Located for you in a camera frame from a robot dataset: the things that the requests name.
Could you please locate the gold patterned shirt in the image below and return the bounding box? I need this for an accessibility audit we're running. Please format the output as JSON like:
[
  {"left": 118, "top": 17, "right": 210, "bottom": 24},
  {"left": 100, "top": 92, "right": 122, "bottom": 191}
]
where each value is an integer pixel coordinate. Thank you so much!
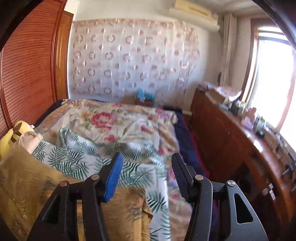
[{"left": 0, "top": 146, "right": 153, "bottom": 241}]

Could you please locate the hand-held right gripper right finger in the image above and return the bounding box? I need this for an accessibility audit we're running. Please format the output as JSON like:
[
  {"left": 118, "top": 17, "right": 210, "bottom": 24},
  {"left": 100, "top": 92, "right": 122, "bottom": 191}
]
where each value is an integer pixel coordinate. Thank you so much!
[{"left": 171, "top": 152, "right": 270, "bottom": 241}]

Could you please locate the wall air conditioner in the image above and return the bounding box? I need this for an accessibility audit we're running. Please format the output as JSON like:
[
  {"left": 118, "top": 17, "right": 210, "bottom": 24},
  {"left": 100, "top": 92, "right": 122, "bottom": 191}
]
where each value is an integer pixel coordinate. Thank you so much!
[{"left": 169, "top": 0, "right": 220, "bottom": 30}]

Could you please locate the cream pink cloth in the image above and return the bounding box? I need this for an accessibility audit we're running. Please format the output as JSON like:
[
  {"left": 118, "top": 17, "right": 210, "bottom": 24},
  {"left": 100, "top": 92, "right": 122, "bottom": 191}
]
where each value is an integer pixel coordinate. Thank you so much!
[{"left": 17, "top": 132, "right": 44, "bottom": 154}]

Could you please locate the white bottle with green cap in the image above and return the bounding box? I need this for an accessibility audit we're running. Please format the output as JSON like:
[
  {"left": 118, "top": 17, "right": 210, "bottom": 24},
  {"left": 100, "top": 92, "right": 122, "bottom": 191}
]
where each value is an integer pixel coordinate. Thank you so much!
[{"left": 254, "top": 116, "right": 265, "bottom": 132}]

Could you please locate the pink dotted cloth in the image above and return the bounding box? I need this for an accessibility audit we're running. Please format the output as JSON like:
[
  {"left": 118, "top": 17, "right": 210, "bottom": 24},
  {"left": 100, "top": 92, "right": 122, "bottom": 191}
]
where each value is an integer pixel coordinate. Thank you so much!
[{"left": 214, "top": 86, "right": 242, "bottom": 99}]

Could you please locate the floral blanket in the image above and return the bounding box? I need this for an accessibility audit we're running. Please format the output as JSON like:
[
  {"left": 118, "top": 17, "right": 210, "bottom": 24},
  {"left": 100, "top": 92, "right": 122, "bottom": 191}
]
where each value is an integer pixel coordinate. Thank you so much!
[{"left": 35, "top": 99, "right": 193, "bottom": 241}]

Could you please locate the cardboard box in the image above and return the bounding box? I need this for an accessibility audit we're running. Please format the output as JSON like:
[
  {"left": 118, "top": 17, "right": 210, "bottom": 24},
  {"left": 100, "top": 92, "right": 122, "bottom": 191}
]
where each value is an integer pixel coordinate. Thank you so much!
[{"left": 208, "top": 89, "right": 226, "bottom": 104}]

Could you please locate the wooden side cabinet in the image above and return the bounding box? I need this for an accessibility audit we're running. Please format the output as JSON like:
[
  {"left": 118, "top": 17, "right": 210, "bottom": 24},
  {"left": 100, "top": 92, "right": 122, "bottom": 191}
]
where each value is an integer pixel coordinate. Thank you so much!
[{"left": 190, "top": 87, "right": 296, "bottom": 241}]

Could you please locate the blue toy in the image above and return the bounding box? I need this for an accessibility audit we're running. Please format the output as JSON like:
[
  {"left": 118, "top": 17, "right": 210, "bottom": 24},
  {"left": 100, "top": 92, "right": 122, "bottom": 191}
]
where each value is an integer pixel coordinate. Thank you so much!
[{"left": 135, "top": 89, "right": 154, "bottom": 102}]

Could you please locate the yellow plush toy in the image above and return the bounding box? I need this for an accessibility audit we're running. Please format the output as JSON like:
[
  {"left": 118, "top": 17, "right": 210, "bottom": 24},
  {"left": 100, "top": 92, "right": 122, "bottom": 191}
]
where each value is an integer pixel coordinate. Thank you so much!
[{"left": 0, "top": 120, "right": 35, "bottom": 160}]

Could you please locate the circle patterned sheer curtain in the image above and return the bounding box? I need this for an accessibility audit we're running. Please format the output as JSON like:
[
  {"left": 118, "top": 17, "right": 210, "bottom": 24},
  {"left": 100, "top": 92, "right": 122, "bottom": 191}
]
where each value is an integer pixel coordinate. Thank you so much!
[{"left": 70, "top": 19, "right": 201, "bottom": 99}]

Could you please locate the white window curtain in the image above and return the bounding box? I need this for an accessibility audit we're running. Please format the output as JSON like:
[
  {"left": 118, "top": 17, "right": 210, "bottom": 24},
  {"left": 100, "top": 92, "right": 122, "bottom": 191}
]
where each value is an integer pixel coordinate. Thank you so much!
[{"left": 218, "top": 13, "right": 238, "bottom": 86}]

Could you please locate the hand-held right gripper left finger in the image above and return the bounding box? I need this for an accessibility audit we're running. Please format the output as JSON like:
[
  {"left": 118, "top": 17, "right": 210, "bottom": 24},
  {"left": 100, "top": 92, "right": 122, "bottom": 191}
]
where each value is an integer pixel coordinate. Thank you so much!
[{"left": 27, "top": 152, "right": 124, "bottom": 241}]

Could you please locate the dark blue bedding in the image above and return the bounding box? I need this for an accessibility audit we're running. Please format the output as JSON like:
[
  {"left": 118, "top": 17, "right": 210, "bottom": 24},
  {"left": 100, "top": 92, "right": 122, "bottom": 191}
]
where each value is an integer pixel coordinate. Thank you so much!
[{"left": 35, "top": 99, "right": 222, "bottom": 241}]

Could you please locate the wooden framed window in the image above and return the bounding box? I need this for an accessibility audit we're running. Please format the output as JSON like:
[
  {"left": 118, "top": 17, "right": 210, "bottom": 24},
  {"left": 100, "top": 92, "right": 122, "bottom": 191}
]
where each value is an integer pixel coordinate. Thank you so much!
[{"left": 240, "top": 20, "right": 296, "bottom": 139}]

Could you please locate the wooden slatted wardrobe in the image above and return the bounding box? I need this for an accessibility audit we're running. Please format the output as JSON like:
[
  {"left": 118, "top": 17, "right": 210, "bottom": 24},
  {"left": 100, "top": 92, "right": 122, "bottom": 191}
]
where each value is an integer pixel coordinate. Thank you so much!
[{"left": 0, "top": 0, "right": 74, "bottom": 139}]

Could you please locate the pink container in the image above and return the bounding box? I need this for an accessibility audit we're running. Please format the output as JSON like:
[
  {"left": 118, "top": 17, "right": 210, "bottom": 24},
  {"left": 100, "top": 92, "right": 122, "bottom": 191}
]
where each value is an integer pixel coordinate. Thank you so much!
[{"left": 242, "top": 107, "right": 256, "bottom": 128}]

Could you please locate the leaf print bed sheet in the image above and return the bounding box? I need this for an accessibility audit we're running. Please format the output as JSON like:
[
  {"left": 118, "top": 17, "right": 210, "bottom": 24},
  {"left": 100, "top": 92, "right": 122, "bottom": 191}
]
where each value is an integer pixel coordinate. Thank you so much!
[{"left": 31, "top": 127, "right": 171, "bottom": 241}]

